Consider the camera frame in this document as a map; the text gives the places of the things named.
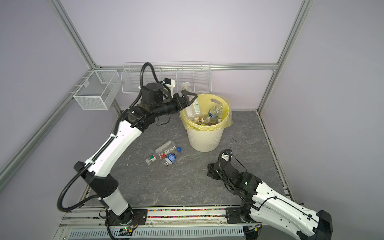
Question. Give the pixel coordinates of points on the white plastic waste bin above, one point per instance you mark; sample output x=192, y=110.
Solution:
x=206, y=138

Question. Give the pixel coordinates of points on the clear bottle red green label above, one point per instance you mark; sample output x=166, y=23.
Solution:
x=161, y=152

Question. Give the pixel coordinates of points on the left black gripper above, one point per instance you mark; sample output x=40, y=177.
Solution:
x=185, y=99

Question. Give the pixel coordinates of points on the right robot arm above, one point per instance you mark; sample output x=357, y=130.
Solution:
x=261, y=204

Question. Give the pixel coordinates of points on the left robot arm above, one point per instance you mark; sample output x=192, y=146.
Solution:
x=155, y=99

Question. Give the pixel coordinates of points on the clear bottle blue label cap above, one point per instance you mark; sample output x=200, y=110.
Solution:
x=171, y=158

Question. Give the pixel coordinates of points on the blue label bottle white cap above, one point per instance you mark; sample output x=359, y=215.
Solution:
x=216, y=111

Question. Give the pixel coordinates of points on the small white mesh basket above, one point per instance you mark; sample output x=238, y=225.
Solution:
x=98, y=90

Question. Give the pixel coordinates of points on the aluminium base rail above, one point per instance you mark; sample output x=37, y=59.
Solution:
x=212, y=222

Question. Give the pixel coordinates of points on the long white wire basket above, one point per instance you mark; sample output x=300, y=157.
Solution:
x=198, y=74

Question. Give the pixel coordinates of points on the green bottle yellow cap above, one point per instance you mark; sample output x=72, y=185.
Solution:
x=206, y=121

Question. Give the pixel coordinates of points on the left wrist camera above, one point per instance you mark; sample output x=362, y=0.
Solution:
x=169, y=84

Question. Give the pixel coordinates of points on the yellow plastic bin liner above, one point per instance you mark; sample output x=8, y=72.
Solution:
x=207, y=102

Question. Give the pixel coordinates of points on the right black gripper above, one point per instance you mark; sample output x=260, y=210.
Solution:
x=210, y=170

